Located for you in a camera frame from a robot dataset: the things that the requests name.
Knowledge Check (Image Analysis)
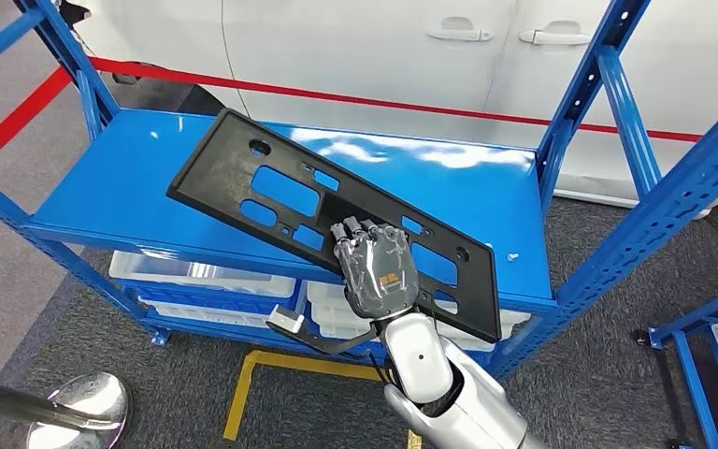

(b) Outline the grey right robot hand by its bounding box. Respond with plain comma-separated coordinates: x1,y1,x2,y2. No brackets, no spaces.
331,216,421,320

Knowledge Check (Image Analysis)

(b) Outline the black plastic plate frame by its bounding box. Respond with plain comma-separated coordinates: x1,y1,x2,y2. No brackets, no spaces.
166,108,503,344

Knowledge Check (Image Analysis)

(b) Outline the blue metal shelf rack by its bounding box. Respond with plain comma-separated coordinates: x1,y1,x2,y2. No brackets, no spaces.
0,0,718,381
634,279,718,449

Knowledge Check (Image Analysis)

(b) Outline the yellow floor tape square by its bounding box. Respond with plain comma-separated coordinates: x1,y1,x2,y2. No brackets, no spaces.
223,350,425,449

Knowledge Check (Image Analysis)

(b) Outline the blue plastic bin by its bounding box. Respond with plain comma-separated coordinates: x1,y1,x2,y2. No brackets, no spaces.
117,280,303,316

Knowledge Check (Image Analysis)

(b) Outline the white car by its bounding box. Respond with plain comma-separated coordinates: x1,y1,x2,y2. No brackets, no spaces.
61,0,718,209

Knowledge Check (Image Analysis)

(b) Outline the red barrier belt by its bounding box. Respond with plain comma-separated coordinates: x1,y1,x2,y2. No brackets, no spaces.
0,66,74,171
89,56,704,144

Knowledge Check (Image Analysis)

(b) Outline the chrome stanchion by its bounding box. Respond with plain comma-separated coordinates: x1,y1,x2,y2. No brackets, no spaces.
0,371,131,449

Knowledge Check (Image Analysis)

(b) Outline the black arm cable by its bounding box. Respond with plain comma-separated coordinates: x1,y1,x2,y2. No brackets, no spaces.
367,350,400,392

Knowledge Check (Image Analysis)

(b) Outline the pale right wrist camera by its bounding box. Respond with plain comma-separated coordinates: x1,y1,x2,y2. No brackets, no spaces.
266,304,378,355

